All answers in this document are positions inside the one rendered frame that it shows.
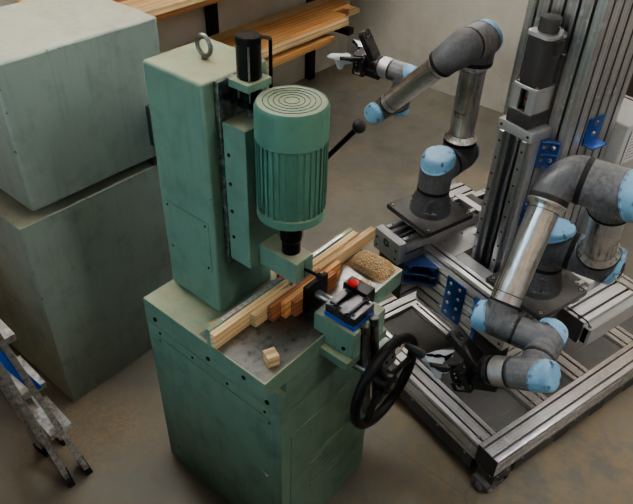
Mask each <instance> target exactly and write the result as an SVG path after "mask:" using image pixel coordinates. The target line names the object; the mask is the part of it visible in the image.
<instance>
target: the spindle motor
mask: <svg viewBox="0 0 633 504"><path fill-rule="evenodd" d="M330 109H331V106H330V103H329V101H328V99H327V97H326V96H325V95H324V94H323V93H322V92H320V91H318V90H316V89H313V88H309V87H305V86H296V85H285V86H277V87H273V88H269V89H267V90H264V91H263V92H261V93H260V94H259V95H258V96H257V97H256V99H255V101H254V103H253V116H254V142H255V172H256V201H257V215H258V218H259V219H260V220H261V222H263V223H264V224H265V225H267V226H269V227H271V228H273V229H277V230H281V231H302V230H307V229H310V228H312V227H314V226H316V225H318V224H319V223H320V222H321V221H322V220H323V219H324V217H325V214H326V194H327V172H328V150H329V131H330Z"/></svg>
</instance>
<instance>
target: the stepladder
mask: <svg viewBox="0 0 633 504"><path fill-rule="evenodd" d="M15 340H17V338H16V336H15V333H14V332H13V331H12V330H11V329H10V328H9V327H8V326H7V325H6V324H5V323H4V322H3V321H2V320H1V319H0V389H1V390H2V392H3V394H4V395H5V397H6V398H7V400H8V402H9V403H10V405H11V407H12V408H13V410H14V411H15V413H16V415H17V416H18V418H19V419H20V421H21V423H22V424H23V426H24V428H25V429H26V431H27V432H28V434H29V436H30V437H31V439H32V440H33V442H34V443H33V446H34V448H35V449H36V450H37V451H39V452H40V453H41V454H43V455H44V456H45V457H48V456H49V455H50V457H51V458H52V460H53V462H54V463H55V465H56V467H57V468H58V470H59V472H60V474H61V476H62V478H63V480H64V482H65V484H66V485H67V487H68V488H69V489H70V488H71V487H73V486H75V485H76V483H75V482H74V480H73V478H72V476H71V474H70V472H69V471H68V469H67V468H66V467H64V465H63V464H62V462H61V460H60V458H59V457H58V455H57V453H56V452H55V450H54V448H53V447H52V445H51V443H50V442H49V440H48V438H47V437H46V435H47V436H48V437H49V438H50V439H51V441H53V440H54V439H55V440H56V441H58V442H59V443H60V444H61V445H62V446H64V445H65V444H66V445H67V446H68V448H69V449H70V451H71V452H72V454H73V455H74V457H75V458H76V461H77V462H78V464H79V466H80V467H81V469H82V470H83V472H84V473H85V475H86V476H88V475H90V474H91V473H92V472H93V470H92V468H91V467H90V465H89V464H88V462H87V461H86V459H85V458H84V456H81V454H80V453H79V451H78V450H77V448H76V447H75V445H74V444H73V442H72V441H71V439H70V438H69V436H68V435H67V433H66V431H68V430H69V429H71V428H72V427H73V426H72V423H71V422H70V421H69V420H68V419H67V417H66V416H65V415H64V414H63V413H62V412H61V411H60V410H59V409H58V408H57V407H56V405H55V404H54V403H53V402H52V401H51V400H50V399H49V398H48V397H47V396H44V397H42V395H41V394H40V392H39V391H41V390H43V389H44V388H46V387H47V385H46V382H45V381H44V380H43V379H42V378H41V377H40V376H39V375H38V373H37V372H36V371H35V370H34V369H33V368H32V367H31V366H30V365H29V364H28V363H27V362H26V361H25V360H24V359H23V357H22V356H21V355H20V356H18V357H16V356H15V354H14V353H13V351H12V350H11V348H10V347H9V345H8V344H10V343H12V342H13V341H15ZM26 399H28V400H29V402H30V403H31V405H29V406H28V405H27V403H26V401H25V400H26ZM43 431H44V432H45V433H44V432H43ZM45 434H46V435H45Z"/></svg>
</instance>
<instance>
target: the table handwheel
mask: <svg viewBox="0 0 633 504"><path fill-rule="evenodd" d="M407 342H408V343H410V344H413V345H415V346H417V347H418V342H417V339H416V337H415V336H414V335H413V334H411V333H409V332H403V333H400V334H398V335H396V336H394V337H393V338H391V339H390V340H389V341H388V342H387V343H385V344H384V345H383V346H382V348H381V349H380V350H379V351H378V352H377V353H376V355H375V356H374V357H373V359H372V360H371V361H370V363H369V364H368V366H367V367H363V366H362V365H361V359H360V360H359V361H358V362H357V363H356V364H355V365H354V366H352V368H353V369H355V370H356V371H358V372H359V373H361V374H362V376H361V378H360V380H359V382H358V384H357V386H356V389H355V391H354V394H353V397H352V400H351V404H350V413H349V415H350V421H351V423H352V425H353V426H354V427H355V428H357V429H366V428H369V427H371V426H373V425H374V424H375V423H377V422H378V421H379V420H380V419H381V418H382V417H383V416H384V415H385V414H386V413H387V412H388V411H389V410H390V408H391V407H392V406H393V405H394V403H395V402H396V400H397V399H398V397H399V396H400V394H401V393H402V391H403V389H404V388H405V386H406V384H407V382H408V380H409V378H410V376H411V374H412V371H413V369H414V366H415V363H416V359H417V357H416V356H415V355H413V354H412V353H411V352H409V351H408V353H407V357H406V358H405V359H404V360H403V361H402V362H401V363H400V364H399V365H397V366H396V367H395V368H394V369H393V370H392V371H390V370H388V369H386V368H385V367H384V368H382V367H381V365H382V364H383V363H384V361H385V360H386V359H387V358H388V357H389V355H390V354H391V353H392V352H393V351H394V350H395V349H397V348H398V347H399V346H401V345H402V344H404V343H407ZM401 370H402V371H401ZM400 371H401V374H400V376H399V378H398V377H397V374H398V373H399V372H400ZM371 381H372V384H373V387H374V388H376V389H377V392H376V394H375V396H374V399H373V401H372V403H371V405H370V407H369V409H368V412H367V414H366V416H365V418H362V419H361V416H360V412H361V406H362V402H363V399H364V397H365V394H366V392H367V389H368V387H369V385H370V383H371ZM383 393H384V394H385V395H386V394H388V396H387V397H386V398H385V400H384V401H383V402H382V403H381V405H380V406H379V407H378V408H377V409H376V406H377V404H378V402H379V400H380V398H381V396H382V394H383ZM375 409H376V410H375Z"/></svg>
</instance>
